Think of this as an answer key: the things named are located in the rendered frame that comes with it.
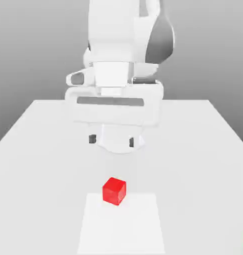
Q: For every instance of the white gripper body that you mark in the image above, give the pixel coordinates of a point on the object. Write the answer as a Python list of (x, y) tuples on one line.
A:
[(113, 113)]

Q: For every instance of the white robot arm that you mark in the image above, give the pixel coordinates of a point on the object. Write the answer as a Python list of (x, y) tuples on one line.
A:
[(113, 29)]

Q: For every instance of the small red cube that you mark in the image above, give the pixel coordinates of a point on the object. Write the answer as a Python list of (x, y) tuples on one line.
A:
[(114, 191)]

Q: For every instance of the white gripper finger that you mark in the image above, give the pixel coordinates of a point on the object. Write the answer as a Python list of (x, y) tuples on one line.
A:
[(131, 142), (92, 138)]

